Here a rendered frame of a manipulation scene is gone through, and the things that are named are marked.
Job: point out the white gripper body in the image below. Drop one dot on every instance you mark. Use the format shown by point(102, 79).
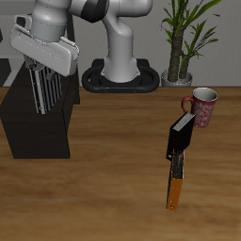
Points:
point(47, 51)

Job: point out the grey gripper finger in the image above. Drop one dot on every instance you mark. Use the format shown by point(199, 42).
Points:
point(32, 64)

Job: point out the black white striped book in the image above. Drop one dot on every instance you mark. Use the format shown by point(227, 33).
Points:
point(47, 88)

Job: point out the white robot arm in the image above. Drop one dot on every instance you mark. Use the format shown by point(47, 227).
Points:
point(120, 47)

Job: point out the orange black book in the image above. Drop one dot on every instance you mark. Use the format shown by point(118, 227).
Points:
point(175, 183)

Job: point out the dark brown desk caddy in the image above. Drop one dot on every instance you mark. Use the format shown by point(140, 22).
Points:
point(34, 125)

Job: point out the green pot plant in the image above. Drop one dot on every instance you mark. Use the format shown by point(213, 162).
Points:
point(180, 40)

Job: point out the red white mug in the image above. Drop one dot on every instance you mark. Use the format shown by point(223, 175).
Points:
point(203, 106)

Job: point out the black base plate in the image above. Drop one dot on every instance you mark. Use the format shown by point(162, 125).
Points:
point(120, 84)

